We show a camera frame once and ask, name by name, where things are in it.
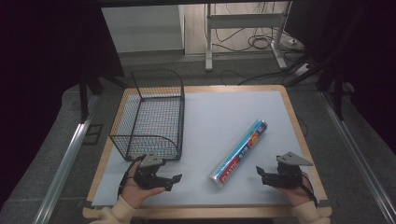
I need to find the small black square frame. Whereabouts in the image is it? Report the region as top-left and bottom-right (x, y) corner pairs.
(81, 123), (104, 146)

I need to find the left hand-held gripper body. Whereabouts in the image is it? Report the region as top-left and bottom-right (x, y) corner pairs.
(134, 151), (167, 189)

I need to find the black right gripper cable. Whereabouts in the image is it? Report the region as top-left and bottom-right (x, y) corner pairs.
(298, 173), (319, 209)

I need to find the tangle of black floor cables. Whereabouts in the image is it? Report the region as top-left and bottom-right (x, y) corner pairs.
(214, 3), (306, 54)

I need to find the person's right hand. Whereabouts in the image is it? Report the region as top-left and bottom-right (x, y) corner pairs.
(276, 176), (315, 208)

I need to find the aluminium rail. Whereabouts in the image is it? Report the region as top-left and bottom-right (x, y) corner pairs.
(319, 91), (396, 224)
(32, 92), (101, 224)

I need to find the pale grey table mat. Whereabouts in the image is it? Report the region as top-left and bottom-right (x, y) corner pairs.
(92, 89), (310, 207)

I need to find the white metal desk frame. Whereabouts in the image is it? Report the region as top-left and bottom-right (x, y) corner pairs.
(204, 2), (292, 73)

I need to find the white wall panel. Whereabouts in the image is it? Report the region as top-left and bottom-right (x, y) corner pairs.
(100, 4), (185, 54)

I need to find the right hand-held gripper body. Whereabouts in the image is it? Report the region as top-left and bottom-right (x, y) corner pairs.
(268, 150), (314, 189)

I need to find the person's left hand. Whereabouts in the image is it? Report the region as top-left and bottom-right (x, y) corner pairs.
(120, 161), (166, 210)

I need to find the white power strip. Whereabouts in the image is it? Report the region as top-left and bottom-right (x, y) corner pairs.
(293, 63), (313, 77)

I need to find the black metal stand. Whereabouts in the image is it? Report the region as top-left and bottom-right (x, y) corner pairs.
(285, 52), (348, 121)
(77, 72), (127, 123)

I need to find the long black floor cable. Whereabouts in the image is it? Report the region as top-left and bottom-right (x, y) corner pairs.
(219, 68), (298, 87)

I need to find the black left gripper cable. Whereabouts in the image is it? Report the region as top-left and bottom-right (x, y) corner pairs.
(117, 154), (147, 200)

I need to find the colourful foil roll box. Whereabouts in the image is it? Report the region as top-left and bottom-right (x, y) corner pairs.
(208, 118), (269, 189)

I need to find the black wire mesh basket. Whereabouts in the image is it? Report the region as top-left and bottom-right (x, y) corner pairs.
(108, 68), (186, 162)

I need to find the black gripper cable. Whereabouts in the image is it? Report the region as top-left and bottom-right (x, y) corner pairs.
(117, 154), (147, 200)
(298, 173), (319, 209)

